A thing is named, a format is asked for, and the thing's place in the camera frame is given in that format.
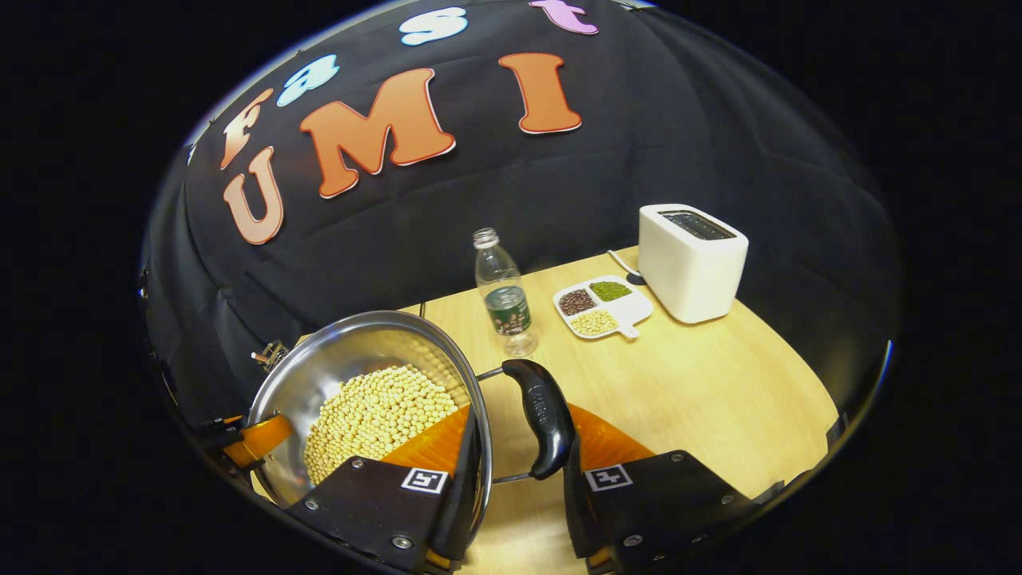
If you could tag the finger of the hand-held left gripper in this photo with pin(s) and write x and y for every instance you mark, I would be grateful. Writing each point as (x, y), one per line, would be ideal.
(263, 438)

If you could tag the small portion of soybeans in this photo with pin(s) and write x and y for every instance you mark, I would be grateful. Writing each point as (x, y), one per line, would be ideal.
(595, 322)

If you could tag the portion of green beans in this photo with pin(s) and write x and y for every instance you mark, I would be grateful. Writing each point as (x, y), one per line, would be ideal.
(611, 291)

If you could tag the portion of red beans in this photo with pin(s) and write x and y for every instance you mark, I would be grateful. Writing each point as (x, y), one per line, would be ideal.
(576, 302)

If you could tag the clear plastic water bottle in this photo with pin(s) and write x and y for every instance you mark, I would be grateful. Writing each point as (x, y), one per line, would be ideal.
(505, 295)

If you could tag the white toaster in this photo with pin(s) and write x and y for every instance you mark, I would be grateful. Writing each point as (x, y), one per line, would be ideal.
(691, 271)

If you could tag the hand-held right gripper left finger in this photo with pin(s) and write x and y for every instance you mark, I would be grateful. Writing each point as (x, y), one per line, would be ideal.
(459, 495)

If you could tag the pile of soybeans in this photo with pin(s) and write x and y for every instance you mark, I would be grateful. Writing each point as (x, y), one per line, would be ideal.
(375, 415)

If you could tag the white divided dish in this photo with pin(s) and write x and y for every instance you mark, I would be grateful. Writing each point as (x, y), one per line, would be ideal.
(635, 310)

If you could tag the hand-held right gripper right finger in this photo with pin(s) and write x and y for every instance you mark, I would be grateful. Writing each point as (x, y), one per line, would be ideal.
(579, 511)

